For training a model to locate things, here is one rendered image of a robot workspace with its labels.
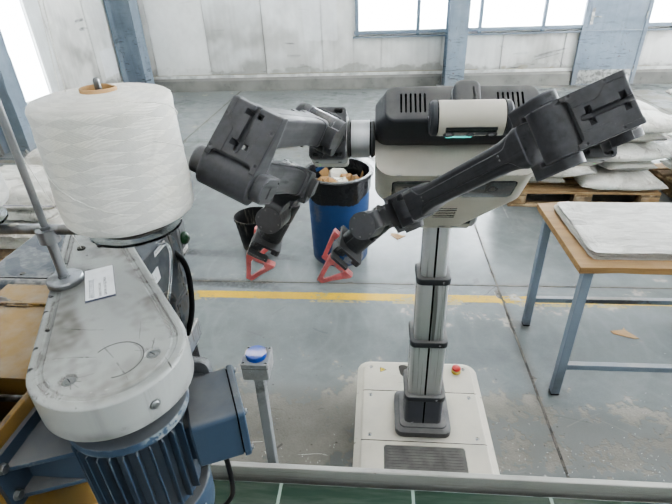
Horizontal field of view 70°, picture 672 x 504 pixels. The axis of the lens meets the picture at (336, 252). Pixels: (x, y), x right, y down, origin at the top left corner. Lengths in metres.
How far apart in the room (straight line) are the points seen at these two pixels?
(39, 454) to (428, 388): 1.37
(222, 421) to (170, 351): 0.13
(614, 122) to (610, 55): 8.82
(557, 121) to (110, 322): 0.64
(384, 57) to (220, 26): 2.84
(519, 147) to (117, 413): 0.62
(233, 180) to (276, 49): 8.36
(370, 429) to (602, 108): 1.52
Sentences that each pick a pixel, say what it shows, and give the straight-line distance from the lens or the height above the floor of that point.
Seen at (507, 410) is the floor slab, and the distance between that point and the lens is 2.48.
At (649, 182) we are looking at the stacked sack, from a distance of 4.66.
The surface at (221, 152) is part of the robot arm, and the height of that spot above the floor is 1.60.
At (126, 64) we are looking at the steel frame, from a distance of 9.63.
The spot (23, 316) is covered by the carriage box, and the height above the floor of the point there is 1.33.
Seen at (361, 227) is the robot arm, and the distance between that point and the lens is 0.95.
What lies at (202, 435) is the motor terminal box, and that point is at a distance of 0.69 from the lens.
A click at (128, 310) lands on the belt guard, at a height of 1.42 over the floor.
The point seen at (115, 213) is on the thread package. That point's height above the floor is 1.57.
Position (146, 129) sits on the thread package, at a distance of 0.59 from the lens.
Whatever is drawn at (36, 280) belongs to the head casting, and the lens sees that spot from 1.02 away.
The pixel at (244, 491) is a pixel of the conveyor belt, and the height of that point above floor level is 0.38.
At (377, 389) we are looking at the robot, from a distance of 2.12.
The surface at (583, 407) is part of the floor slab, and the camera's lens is 2.62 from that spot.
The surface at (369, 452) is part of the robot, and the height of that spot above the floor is 0.26.
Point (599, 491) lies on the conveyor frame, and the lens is 1.84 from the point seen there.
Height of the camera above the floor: 1.80
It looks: 31 degrees down
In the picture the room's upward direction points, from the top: 2 degrees counter-clockwise
